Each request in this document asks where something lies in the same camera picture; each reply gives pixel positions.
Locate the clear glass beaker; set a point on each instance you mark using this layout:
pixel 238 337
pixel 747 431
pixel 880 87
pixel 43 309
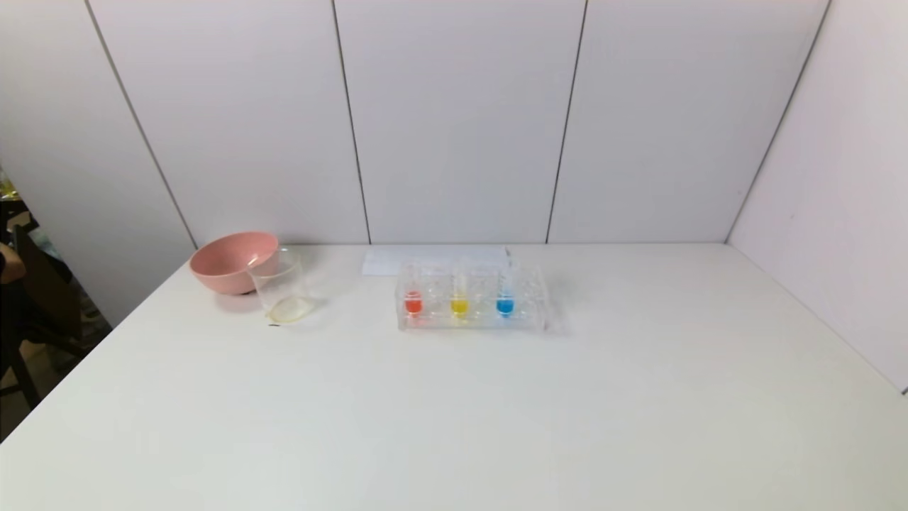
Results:
pixel 284 298

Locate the test tube with red pigment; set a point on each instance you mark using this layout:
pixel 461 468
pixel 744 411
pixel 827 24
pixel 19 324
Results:
pixel 413 304

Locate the test tube with blue pigment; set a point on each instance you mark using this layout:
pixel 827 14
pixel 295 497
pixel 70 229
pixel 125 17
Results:
pixel 505 305

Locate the dark background furniture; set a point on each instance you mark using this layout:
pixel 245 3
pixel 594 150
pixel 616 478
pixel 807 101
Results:
pixel 42 298

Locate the test tube with yellow pigment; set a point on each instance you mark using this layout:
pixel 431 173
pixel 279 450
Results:
pixel 460 306

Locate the white paper sheet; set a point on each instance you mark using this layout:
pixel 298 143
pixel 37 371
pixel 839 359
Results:
pixel 386 261

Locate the pink plastic bowl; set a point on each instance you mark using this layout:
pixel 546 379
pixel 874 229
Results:
pixel 227 266

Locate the clear acrylic test tube rack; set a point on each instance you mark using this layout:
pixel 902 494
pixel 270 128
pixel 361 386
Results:
pixel 528 298

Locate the yellow background object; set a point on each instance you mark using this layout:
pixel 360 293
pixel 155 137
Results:
pixel 6 186

